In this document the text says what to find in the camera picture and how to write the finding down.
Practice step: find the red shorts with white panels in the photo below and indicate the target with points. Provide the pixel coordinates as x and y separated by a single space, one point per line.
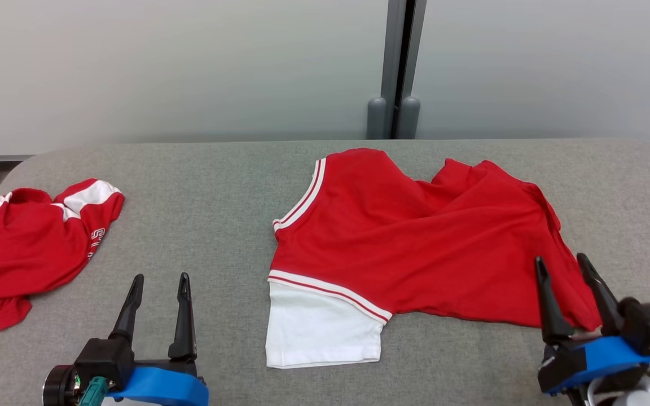
415 242

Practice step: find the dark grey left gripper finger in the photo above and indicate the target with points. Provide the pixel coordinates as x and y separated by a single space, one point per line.
131 310
184 321

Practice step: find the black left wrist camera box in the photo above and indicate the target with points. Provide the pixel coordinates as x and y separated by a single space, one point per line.
105 361

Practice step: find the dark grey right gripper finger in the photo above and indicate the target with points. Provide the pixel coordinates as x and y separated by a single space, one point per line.
604 304
553 316

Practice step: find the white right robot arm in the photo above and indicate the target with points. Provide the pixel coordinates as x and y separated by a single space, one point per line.
635 397

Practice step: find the grey partition post with gap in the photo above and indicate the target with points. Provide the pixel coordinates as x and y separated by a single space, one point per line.
392 45

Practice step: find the grey rounded post foot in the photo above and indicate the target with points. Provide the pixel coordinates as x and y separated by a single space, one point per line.
409 118
376 118

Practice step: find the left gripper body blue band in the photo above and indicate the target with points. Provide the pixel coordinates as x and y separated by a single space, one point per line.
161 386

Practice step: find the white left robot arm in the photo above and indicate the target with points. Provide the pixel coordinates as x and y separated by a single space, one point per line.
113 402

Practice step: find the red white garment with lettering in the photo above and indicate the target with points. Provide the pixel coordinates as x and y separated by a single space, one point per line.
26 248

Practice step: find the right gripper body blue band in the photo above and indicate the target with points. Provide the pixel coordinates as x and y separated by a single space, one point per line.
601 361

